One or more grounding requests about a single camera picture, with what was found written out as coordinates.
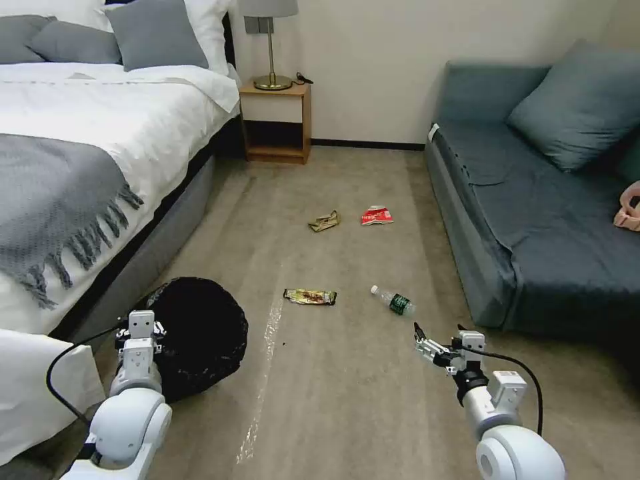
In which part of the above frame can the black trash bin with bag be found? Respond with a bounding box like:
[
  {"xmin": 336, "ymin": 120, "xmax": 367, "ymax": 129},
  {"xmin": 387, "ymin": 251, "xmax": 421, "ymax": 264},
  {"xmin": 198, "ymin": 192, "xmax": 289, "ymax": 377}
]
[{"xmin": 143, "ymin": 277, "xmax": 250, "ymax": 404}]

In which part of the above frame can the clear plastic bottle green label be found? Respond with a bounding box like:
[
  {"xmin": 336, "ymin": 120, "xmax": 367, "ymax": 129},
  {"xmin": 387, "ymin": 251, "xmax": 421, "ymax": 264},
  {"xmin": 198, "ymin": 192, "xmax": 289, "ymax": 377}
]
[{"xmin": 369, "ymin": 284, "xmax": 417, "ymax": 317}]

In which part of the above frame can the white cloth sheet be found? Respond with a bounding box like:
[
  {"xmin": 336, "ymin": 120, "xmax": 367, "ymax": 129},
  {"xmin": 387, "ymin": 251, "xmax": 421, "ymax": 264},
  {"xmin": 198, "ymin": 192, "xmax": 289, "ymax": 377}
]
[{"xmin": 0, "ymin": 327, "xmax": 107, "ymax": 464}]

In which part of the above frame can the grey bed base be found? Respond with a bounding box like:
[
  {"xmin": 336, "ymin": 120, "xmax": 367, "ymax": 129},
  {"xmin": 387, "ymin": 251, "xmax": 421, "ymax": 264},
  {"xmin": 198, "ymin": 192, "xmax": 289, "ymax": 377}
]
[{"xmin": 49, "ymin": 149, "xmax": 219, "ymax": 347}]

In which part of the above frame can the dark teal sofa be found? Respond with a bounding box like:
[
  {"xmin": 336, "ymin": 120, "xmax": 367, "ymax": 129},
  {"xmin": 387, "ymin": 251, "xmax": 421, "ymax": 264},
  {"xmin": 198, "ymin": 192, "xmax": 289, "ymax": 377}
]
[{"xmin": 424, "ymin": 39, "xmax": 640, "ymax": 381}]

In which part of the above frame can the brown snack wrapper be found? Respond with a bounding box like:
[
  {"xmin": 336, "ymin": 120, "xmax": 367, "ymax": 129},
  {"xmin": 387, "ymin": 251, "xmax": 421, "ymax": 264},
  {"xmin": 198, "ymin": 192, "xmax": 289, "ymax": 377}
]
[{"xmin": 283, "ymin": 287, "xmax": 339, "ymax": 307}]

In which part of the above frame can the crumpled red wrapper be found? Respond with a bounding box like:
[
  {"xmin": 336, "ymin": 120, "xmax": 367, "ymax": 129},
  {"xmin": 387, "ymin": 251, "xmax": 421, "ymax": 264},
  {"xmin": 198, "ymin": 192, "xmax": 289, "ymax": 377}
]
[{"xmin": 360, "ymin": 204, "xmax": 394, "ymax": 227}]

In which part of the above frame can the grey fringed throw blanket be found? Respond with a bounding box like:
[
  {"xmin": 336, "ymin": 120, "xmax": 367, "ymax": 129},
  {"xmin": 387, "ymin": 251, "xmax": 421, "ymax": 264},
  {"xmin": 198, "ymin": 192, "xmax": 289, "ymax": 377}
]
[{"xmin": 0, "ymin": 133, "xmax": 146, "ymax": 311}]

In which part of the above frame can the crumpled olive wrapper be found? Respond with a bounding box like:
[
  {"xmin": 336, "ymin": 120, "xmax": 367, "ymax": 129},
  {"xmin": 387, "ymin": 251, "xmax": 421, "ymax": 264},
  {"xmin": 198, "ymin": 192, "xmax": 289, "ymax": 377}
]
[{"xmin": 307, "ymin": 210, "xmax": 343, "ymax": 234}]

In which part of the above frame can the pink soft item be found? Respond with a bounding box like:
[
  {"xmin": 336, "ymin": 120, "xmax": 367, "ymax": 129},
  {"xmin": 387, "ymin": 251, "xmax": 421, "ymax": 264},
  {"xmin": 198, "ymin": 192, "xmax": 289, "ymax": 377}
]
[{"xmin": 613, "ymin": 181, "xmax": 640, "ymax": 231}]

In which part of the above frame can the white bed duvet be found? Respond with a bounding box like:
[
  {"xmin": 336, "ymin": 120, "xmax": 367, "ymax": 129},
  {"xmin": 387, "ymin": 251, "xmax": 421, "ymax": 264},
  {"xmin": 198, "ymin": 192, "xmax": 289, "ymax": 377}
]
[{"xmin": 0, "ymin": 61, "xmax": 242, "ymax": 337}]

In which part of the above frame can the wooden nightstand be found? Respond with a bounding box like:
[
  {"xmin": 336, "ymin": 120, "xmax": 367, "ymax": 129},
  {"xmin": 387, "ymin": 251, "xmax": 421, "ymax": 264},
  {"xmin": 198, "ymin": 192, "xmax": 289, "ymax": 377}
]
[{"xmin": 238, "ymin": 81, "xmax": 313, "ymax": 165}]

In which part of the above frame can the large teal cushion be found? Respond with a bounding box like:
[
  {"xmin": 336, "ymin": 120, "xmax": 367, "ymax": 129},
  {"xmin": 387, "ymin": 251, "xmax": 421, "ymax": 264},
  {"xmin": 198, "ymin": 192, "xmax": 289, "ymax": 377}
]
[{"xmin": 505, "ymin": 39, "xmax": 640, "ymax": 174}]

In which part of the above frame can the long grey pillow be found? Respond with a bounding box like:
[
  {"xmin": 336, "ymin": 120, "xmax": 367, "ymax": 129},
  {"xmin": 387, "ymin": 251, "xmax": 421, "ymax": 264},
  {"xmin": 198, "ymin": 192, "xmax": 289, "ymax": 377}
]
[{"xmin": 25, "ymin": 19, "xmax": 123, "ymax": 65}]

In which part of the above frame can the black headboard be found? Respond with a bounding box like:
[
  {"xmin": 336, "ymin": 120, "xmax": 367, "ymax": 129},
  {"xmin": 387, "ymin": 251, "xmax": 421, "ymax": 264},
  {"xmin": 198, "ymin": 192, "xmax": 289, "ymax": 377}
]
[{"xmin": 219, "ymin": 9, "xmax": 246, "ymax": 160}]

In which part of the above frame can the large grey pillow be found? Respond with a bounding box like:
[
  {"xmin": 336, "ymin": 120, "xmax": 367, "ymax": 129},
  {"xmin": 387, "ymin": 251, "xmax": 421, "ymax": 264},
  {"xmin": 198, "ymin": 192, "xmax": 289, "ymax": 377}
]
[{"xmin": 103, "ymin": 0, "xmax": 211, "ymax": 73}]

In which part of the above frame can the brass table lamp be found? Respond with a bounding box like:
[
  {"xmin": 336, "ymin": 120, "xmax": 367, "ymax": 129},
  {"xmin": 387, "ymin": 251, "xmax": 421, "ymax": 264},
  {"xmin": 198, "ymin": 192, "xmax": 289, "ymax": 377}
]
[{"xmin": 238, "ymin": 0, "xmax": 300, "ymax": 91}]

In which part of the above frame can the small grey pillow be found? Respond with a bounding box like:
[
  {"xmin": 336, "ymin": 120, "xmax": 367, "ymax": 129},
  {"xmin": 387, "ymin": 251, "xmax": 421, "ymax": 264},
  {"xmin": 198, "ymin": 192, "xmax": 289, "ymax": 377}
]
[{"xmin": 0, "ymin": 15, "xmax": 57, "ymax": 65}]

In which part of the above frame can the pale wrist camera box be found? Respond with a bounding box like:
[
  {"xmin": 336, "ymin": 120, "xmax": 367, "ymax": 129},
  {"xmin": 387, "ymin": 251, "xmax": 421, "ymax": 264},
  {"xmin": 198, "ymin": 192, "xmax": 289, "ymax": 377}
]
[
  {"xmin": 128, "ymin": 309, "xmax": 157, "ymax": 341},
  {"xmin": 459, "ymin": 330, "xmax": 485, "ymax": 363}
]

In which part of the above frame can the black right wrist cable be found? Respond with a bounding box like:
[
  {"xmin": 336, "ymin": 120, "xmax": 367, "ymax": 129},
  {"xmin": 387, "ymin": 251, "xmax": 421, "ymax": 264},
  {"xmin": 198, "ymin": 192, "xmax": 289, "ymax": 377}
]
[{"xmin": 467, "ymin": 347, "xmax": 544, "ymax": 437}]

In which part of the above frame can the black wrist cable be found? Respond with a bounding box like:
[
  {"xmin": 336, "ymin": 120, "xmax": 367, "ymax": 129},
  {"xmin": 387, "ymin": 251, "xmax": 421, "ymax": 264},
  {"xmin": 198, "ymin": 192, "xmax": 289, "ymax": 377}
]
[
  {"xmin": 467, "ymin": 347, "xmax": 544, "ymax": 437},
  {"xmin": 45, "ymin": 327, "xmax": 132, "ymax": 422}
]

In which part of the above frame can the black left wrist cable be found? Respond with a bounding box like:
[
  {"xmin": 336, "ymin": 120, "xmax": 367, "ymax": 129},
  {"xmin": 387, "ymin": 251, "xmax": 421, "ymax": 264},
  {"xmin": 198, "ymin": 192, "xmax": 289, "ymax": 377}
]
[{"xmin": 45, "ymin": 327, "xmax": 132, "ymax": 422}]

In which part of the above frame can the grey wall outlet plate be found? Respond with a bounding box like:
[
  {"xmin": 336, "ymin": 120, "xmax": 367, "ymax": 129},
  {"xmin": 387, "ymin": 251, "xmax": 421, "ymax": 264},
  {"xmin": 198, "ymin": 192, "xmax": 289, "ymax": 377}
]
[{"xmin": 243, "ymin": 15, "xmax": 275, "ymax": 35}]

